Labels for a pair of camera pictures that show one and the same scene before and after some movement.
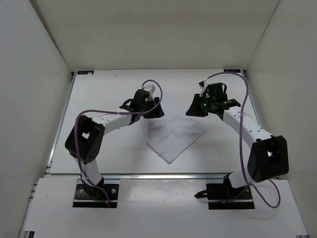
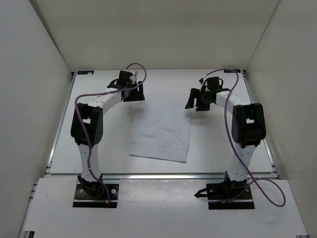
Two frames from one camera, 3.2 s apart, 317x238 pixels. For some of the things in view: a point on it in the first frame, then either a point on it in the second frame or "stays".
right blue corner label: (232, 71) stays
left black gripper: (157, 112) → (138, 96)
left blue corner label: (86, 72) stays
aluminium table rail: (163, 176) stays
